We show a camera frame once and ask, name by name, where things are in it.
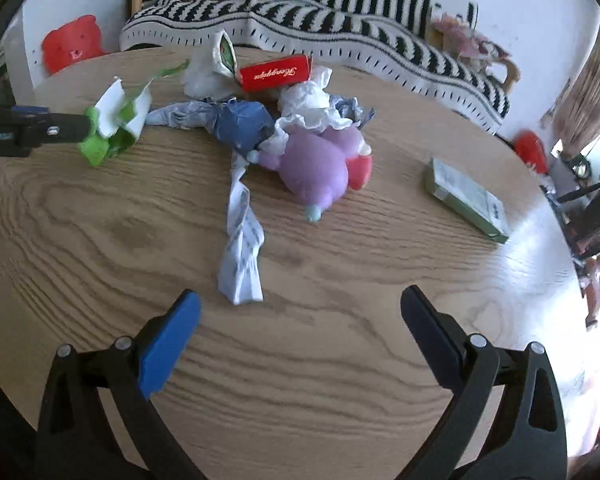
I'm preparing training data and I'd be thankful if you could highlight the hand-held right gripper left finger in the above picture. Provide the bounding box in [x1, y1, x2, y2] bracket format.
[35, 289, 206, 480]

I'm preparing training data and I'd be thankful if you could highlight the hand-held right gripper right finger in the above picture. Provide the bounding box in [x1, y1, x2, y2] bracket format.
[400, 285, 569, 480]

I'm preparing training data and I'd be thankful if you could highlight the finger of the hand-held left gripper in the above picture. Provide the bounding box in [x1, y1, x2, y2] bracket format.
[0, 104, 51, 128]
[10, 112, 94, 147]

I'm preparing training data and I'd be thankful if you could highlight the green and white torn wrapper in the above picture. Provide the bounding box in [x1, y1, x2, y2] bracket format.
[77, 59, 191, 168]

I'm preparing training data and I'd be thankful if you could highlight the white blue printed wrapper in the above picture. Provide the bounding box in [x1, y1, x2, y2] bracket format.
[216, 152, 267, 307]

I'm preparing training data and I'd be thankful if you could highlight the red bear-shaped stool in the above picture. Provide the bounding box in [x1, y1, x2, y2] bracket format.
[41, 15, 107, 76]
[513, 130, 549, 175]

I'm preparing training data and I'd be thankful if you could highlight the green cardboard box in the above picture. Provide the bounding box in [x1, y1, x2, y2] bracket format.
[424, 157, 511, 245]

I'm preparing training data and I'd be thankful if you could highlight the white plastic bag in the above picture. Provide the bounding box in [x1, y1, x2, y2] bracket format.
[182, 54, 237, 102]

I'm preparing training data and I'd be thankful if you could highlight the crumpled dark blue bag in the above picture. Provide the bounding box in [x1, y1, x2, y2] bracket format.
[145, 100, 277, 158]

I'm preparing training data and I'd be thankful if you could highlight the white snack packet green inside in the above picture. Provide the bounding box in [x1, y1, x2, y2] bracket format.
[211, 30, 239, 82]

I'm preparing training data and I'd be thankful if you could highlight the purple plush toy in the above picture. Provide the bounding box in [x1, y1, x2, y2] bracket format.
[256, 124, 374, 224]

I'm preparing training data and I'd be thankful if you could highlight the black metal rack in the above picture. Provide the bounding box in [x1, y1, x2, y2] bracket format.
[555, 172, 600, 261]

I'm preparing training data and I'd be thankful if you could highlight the red cardboard box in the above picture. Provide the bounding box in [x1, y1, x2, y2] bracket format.
[239, 53, 313, 93]

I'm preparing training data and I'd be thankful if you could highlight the small blue patterned wrapper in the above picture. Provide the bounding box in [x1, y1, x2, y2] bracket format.
[327, 93, 377, 134]

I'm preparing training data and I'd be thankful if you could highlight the crumpled white tissue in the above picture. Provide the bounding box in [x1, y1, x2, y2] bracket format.
[276, 65, 354, 134]

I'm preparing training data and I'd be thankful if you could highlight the beige curtain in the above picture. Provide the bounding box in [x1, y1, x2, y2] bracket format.
[551, 12, 600, 157]

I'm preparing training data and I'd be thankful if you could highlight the pink printed cushion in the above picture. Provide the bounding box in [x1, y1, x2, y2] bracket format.
[431, 12, 512, 75]

